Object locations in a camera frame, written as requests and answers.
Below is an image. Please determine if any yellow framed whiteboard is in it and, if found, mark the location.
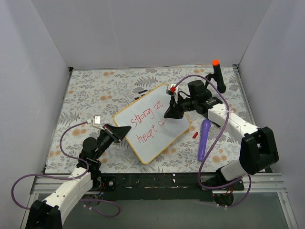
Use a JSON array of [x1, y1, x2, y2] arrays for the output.
[[113, 83, 191, 165]]

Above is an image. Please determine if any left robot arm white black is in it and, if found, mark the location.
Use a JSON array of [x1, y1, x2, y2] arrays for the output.
[[25, 124, 131, 229]]

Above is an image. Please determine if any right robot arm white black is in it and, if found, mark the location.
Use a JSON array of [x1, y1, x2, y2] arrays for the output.
[[164, 80, 279, 190]]

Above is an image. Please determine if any purple toy microphone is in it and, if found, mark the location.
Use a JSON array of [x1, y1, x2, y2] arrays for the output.
[[198, 119, 211, 162]]

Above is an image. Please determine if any black microphone stand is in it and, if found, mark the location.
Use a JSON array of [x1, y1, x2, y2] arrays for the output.
[[205, 73, 216, 88]]

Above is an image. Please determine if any floral table mat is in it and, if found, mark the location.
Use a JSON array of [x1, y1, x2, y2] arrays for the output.
[[44, 66, 240, 174]]

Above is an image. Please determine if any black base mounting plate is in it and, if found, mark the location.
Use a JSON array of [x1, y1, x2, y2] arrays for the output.
[[73, 173, 246, 202]]

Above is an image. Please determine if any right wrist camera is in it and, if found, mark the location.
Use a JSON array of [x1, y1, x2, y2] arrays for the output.
[[166, 83, 180, 102]]

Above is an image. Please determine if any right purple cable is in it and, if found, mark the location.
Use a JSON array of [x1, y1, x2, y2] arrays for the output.
[[175, 75, 252, 208]]

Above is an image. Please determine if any aluminium frame rail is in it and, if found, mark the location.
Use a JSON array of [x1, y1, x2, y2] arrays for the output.
[[243, 173, 286, 193]]

